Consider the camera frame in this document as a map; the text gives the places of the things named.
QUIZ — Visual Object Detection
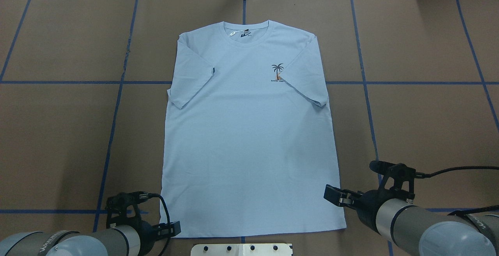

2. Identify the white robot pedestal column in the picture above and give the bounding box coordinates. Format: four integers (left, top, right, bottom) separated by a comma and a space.
190, 242, 294, 256

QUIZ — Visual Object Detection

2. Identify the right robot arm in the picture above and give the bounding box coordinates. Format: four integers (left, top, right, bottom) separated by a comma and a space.
323, 185, 498, 256

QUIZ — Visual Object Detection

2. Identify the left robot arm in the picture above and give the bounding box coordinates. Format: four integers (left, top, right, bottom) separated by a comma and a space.
0, 220, 181, 256

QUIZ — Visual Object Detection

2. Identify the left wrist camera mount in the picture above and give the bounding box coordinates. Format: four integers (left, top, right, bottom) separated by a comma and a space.
105, 191, 160, 231

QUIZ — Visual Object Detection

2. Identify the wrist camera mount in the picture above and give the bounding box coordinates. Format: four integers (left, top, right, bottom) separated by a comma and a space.
105, 191, 160, 231
369, 160, 424, 203

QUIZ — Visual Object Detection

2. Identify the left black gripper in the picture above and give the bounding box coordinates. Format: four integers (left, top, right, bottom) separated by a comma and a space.
138, 221, 181, 251

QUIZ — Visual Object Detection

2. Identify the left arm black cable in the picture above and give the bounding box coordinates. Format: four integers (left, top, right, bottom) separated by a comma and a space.
144, 193, 173, 256

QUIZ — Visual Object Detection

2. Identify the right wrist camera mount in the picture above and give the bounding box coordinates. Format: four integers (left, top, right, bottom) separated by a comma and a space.
369, 160, 424, 203

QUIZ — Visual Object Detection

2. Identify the brown paper table cover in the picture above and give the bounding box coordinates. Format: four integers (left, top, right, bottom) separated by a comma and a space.
1, 0, 498, 256

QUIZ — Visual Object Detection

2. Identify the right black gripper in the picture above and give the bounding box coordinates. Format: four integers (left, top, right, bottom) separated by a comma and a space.
323, 184, 390, 233

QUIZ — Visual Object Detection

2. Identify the light blue t-shirt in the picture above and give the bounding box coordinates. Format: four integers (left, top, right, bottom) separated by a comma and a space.
161, 20, 347, 238

